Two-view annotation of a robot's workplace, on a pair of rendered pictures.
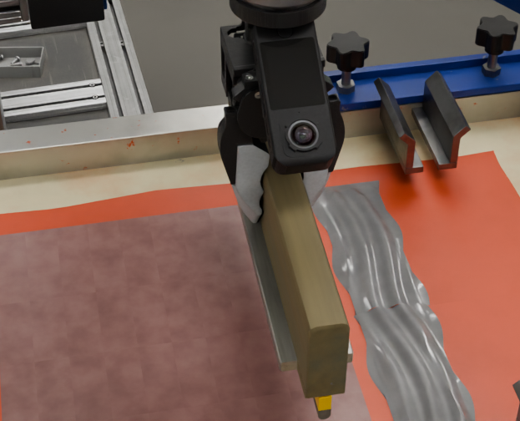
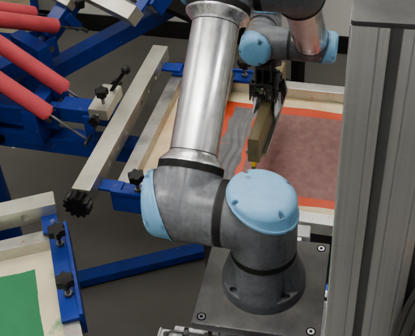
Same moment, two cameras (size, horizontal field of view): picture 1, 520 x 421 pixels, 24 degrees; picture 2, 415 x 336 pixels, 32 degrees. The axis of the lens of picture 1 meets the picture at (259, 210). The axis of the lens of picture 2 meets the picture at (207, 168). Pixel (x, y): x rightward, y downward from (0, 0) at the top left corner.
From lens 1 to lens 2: 2.35 m
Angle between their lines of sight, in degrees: 93
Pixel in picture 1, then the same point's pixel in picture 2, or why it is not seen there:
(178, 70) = not seen: outside the picture
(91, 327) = (324, 164)
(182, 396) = (305, 139)
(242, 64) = (277, 74)
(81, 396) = (334, 147)
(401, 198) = not seen: hidden behind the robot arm
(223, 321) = (284, 155)
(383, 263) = (225, 155)
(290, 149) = not seen: hidden behind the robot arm
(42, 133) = (321, 220)
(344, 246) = (233, 163)
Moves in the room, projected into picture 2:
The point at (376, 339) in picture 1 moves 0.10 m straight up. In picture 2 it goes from (243, 137) to (242, 109)
